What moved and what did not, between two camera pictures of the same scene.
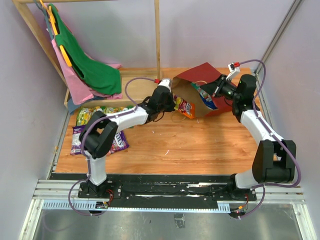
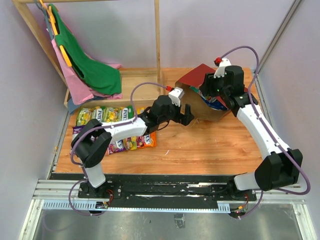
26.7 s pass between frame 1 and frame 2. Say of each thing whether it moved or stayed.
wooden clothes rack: stayed
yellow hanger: stayed
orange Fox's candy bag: moved
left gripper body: moved
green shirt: stayed
